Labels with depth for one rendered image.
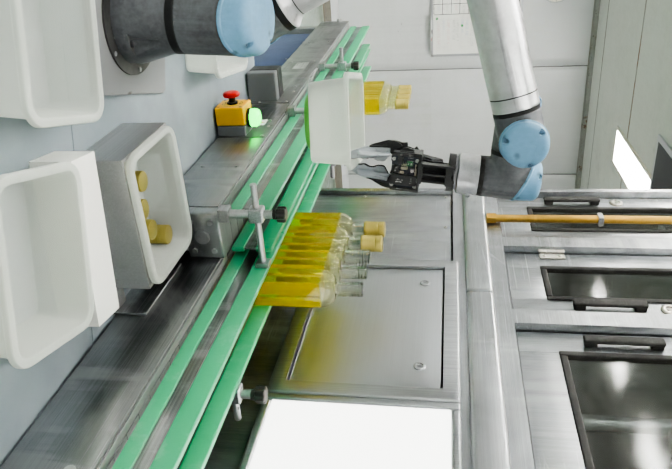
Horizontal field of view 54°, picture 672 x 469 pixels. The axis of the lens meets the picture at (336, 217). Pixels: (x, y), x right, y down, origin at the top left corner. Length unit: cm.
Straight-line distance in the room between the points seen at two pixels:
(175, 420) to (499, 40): 71
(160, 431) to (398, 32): 645
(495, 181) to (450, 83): 607
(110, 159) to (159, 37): 23
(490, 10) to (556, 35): 620
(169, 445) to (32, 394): 20
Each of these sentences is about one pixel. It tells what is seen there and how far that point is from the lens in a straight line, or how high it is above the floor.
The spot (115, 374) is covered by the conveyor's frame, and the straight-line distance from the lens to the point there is 104.
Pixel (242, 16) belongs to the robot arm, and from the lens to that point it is 108.
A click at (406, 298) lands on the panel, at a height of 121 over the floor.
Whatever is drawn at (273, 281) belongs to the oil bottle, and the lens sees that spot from 123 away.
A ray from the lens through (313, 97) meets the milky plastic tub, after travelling 119.
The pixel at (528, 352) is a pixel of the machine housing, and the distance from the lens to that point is 137.
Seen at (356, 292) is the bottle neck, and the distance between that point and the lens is 122.
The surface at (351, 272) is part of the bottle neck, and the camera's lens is 127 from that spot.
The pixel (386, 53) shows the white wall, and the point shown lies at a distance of 722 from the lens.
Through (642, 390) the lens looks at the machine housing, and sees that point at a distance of 134.
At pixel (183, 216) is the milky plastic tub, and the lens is 120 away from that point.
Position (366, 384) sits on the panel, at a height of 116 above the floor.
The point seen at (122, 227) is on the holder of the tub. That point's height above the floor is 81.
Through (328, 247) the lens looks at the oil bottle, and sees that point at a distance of 132.
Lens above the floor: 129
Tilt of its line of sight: 10 degrees down
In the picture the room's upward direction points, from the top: 91 degrees clockwise
